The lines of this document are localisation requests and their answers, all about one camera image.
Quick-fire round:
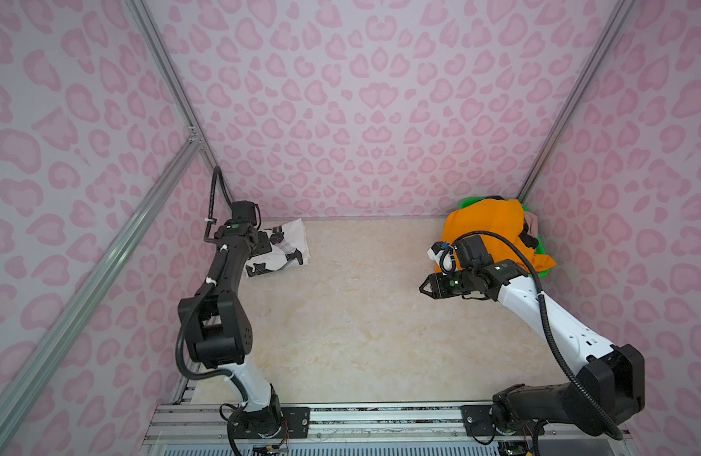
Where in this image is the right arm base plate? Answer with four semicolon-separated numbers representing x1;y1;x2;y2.
460;404;537;438

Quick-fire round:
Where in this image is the green laundry basket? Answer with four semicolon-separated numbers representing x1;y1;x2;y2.
458;196;551;279

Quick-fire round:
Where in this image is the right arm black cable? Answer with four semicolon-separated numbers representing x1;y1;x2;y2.
449;230;624;441

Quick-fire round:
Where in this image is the orange garment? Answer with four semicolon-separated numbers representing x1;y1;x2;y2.
434;198;557;276

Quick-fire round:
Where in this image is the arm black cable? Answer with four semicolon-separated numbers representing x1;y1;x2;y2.
174;165;249;400
449;230;624;441

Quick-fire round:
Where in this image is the pink beige garment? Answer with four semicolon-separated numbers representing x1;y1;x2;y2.
523;211;539;238

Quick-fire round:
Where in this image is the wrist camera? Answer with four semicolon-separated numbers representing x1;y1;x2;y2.
231;201;261;227
428;241;457;275

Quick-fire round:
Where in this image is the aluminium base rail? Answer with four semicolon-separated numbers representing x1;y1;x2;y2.
141;402;637;455

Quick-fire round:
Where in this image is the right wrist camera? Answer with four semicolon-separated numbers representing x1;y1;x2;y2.
428;241;457;275

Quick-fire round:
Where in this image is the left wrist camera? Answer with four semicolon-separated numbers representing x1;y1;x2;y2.
231;201;261;227

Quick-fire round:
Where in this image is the black garment in basket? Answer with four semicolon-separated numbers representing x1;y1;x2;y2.
519;219;540;249

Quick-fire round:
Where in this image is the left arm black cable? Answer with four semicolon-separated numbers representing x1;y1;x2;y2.
174;165;249;400

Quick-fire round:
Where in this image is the white t-shirt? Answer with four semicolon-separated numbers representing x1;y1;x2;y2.
245;218;311;277

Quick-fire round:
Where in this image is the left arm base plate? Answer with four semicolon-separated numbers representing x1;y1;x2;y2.
227;407;310;440

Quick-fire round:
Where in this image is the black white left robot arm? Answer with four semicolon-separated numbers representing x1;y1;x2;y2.
175;201;282;438

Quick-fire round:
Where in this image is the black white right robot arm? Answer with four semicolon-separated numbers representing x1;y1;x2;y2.
419;231;645;440

